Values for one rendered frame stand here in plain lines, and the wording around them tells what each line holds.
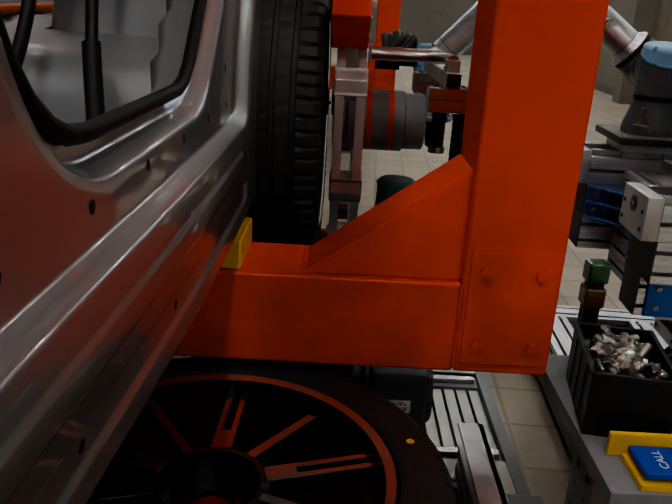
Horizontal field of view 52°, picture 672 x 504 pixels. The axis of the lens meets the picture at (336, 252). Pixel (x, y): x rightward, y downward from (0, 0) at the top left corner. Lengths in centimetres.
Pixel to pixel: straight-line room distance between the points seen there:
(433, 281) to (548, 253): 19
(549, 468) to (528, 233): 94
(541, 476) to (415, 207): 100
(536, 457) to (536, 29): 123
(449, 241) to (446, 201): 7
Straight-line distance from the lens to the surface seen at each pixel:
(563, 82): 109
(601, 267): 140
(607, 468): 118
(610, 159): 197
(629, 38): 212
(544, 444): 204
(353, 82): 137
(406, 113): 159
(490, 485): 118
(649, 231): 151
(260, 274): 113
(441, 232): 112
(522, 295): 116
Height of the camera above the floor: 109
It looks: 19 degrees down
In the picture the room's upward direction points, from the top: 3 degrees clockwise
